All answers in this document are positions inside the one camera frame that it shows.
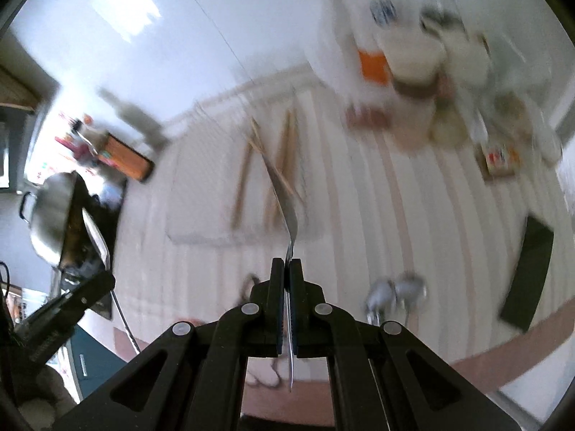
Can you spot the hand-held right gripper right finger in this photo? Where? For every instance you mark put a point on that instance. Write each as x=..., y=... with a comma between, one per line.
x=297, y=287

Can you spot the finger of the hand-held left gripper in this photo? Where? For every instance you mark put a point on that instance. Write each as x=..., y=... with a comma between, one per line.
x=90, y=294

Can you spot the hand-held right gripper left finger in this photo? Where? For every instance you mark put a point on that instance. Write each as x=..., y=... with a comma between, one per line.
x=278, y=287

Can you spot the steel spoon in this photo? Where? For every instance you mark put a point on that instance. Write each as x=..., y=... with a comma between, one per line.
x=125, y=323
x=381, y=298
x=287, y=224
x=411, y=288

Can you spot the clear plastic tray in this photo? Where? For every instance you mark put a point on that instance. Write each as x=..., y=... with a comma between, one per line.
x=202, y=215

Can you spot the set of wooden chopsticks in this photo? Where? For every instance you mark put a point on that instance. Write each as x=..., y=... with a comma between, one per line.
x=285, y=152

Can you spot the person's left forearm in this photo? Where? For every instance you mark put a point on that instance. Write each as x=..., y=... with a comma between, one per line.
x=45, y=390

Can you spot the steel wok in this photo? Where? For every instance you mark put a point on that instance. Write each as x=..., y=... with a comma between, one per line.
x=96, y=238

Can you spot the teal kitchen cabinet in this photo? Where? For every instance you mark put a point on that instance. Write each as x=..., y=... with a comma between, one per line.
x=96, y=359

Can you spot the steel cooking pot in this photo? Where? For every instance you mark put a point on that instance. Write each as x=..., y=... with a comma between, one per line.
x=51, y=215

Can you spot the black gas stove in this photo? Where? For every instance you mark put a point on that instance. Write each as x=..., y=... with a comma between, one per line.
x=105, y=202

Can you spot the cat print striped mat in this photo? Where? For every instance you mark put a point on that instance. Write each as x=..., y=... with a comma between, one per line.
x=426, y=233

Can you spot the soy sauce bottle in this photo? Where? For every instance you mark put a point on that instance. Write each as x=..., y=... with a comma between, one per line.
x=121, y=157

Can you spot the black smartphone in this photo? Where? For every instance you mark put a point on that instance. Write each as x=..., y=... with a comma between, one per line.
x=528, y=274

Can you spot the small orange printed box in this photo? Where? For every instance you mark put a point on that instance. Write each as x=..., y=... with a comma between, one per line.
x=499, y=159

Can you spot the condiment jars and bottles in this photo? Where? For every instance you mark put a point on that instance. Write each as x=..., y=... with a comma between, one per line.
x=332, y=40

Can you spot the beige paper cup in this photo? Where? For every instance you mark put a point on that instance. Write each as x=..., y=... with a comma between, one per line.
x=411, y=56

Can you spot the white cup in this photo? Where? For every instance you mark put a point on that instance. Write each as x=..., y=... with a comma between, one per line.
x=467, y=58

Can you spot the red-capped clear bottle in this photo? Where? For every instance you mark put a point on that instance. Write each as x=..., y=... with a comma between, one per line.
x=442, y=4

